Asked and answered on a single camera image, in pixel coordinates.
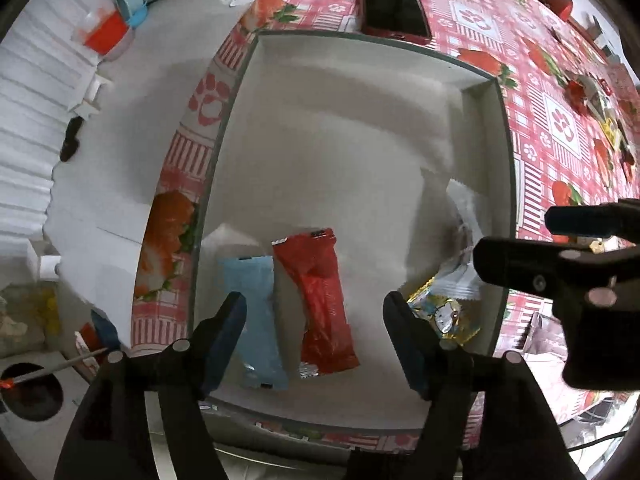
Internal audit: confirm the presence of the black sock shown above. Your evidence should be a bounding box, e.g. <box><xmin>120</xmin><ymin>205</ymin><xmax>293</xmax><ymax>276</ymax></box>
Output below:
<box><xmin>60</xmin><ymin>116</ymin><xmax>85</xmax><ymax>162</ymax></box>

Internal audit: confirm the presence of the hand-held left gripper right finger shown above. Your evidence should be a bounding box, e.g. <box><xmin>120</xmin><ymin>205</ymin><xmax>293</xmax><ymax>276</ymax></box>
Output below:
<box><xmin>382</xmin><ymin>291</ymin><xmax>586</xmax><ymax>480</ymax></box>

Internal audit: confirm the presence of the yellow cartoon snack packet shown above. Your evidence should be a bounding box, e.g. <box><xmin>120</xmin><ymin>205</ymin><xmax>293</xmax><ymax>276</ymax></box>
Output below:
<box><xmin>405</xmin><ymin>285</ymin><xmax>482</xmax><ymax>346</ymax></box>

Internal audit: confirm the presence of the red-cased smartphone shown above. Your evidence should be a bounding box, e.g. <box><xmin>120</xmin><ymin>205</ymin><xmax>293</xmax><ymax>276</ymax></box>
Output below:
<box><xmin>357</xmin><ymin>0</ymin><xmax>433</xmax><ymax>42</ymax></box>

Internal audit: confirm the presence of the long red snack packet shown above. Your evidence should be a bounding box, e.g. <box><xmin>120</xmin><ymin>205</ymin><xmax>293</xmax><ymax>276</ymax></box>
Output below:
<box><xmin>271</xmin><ymin>227</ymin><xmax>362</xmax><ymax>380</ymax></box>

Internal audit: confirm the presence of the blue and red bag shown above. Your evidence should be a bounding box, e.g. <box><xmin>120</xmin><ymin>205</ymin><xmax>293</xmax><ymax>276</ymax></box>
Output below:
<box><xmin>75</xmin><ymin>310</ymin><xmax>121</xmax><ymax>356</ymax></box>

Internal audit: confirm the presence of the grey striped snack packet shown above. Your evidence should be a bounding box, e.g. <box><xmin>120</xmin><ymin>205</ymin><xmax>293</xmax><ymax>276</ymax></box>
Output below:
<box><xmin>587</xmin><ymin>85</ymin><xmax>613</xmax><ymax>121</ymax></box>

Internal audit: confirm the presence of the small white stand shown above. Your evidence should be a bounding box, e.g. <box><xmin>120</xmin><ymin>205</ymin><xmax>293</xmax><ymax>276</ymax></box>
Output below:
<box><xmin>75</xmin><ymin>72</ymin><xmax>115</xmax><ymax>121</ymax></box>

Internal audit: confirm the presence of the white pink-edged snack packet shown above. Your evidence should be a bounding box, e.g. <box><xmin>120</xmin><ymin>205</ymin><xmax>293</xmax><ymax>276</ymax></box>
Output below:
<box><xmin>430</xmin><ymin>177</ymin><xmax>493</xmax><ymax>306</ymax></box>

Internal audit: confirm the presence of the red checked strawberry tablecloth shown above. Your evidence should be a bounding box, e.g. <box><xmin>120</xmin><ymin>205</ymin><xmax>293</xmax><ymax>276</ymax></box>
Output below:
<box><xmin>131</xmin><ymin>0</ymin><xmax>640</xmax><ymax>453</ymax></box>

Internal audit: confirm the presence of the red plant pot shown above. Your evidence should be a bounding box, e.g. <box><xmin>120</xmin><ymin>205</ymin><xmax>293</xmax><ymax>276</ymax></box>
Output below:
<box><xmin>537</xmin><ymin>0</ymin><xmax>575</xmax><ymax>21</ymax></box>

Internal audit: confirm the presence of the small white box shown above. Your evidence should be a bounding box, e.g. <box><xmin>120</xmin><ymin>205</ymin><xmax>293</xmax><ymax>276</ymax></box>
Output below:
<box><xmin>27</xmin><ymin>237</ymin><xmax>63</xmax><ymax>281</ymax></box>

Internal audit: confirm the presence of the blue plastic scoop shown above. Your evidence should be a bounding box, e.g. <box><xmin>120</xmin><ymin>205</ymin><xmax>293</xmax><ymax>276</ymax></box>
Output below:
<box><xmin>104</xmin><ymin>0</ymin><xmax>149</xmax><ymax>28</ymax></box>

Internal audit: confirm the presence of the white cardboard box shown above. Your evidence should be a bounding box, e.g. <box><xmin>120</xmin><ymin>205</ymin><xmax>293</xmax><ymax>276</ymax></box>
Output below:
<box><xmin>189</xmin><ymin>30</ymin><xmax>518</xmax><ymax>433</ymax></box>

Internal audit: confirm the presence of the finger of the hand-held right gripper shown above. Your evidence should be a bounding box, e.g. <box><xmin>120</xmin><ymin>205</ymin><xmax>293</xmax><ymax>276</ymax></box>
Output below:
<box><xmin>472</xmin><ymin>237</ymin><xmax>640</xmax><ymax>307</ymax></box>
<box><xmin>544</xmin><ymin>199</ymin><xmax>640</xmax><ymax>246</ymax></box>

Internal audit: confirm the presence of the white stick with orange tip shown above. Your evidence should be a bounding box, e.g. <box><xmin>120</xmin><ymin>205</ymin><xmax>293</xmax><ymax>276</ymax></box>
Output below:
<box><xmin>0</xmin><ymin>347</ymin><xmax>108</xmax><ymax>391</ymax></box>

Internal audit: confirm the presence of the white washing machine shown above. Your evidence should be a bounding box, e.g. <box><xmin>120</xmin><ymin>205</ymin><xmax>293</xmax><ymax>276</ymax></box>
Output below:
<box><xmin>0</xmin><ymin>350</ymin><xmax>108</xmax><ymax>466</ymax></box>

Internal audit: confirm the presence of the red plastic bucket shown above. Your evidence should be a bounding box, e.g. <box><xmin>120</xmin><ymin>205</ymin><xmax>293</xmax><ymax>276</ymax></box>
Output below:
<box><xmin>72</xmin><ymin>0</ymin><xmax>137</xmax><ymax>61</ymax></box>

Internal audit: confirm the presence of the small yellow snack packet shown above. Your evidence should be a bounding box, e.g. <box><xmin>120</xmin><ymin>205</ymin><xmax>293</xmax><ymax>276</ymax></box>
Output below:
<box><xmin>597</xmin><ymin>117</ymin><xmax>626</xmax><ymax>153</ymax></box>

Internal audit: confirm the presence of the light blue snack packet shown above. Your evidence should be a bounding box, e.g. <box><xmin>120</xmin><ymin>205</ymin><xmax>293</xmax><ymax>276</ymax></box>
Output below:
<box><xmin>217</xmin><ymin>255</ymin><xmax>290</xmax><ymax>391</ymax></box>

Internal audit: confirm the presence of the white pleated curtain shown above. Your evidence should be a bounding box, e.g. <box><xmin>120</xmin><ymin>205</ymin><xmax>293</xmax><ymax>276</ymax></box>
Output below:
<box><xmin>0</xmin><ymin>0</ymin><xmax>108</xmax><ymax>241</ymax></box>

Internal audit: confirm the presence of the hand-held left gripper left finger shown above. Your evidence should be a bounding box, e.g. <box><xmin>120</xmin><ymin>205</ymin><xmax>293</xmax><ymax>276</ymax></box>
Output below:
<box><xmin>54</xmin><ymin>291</ymin><xmax>248</xmax><ymax>480</ymax></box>

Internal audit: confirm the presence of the yellow plastic bag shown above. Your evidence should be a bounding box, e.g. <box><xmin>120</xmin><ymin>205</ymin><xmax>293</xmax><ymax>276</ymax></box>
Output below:
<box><xmin>30</xmin><ymin>285</ymin><xmax>61</xmax><ymax>336</ymax></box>

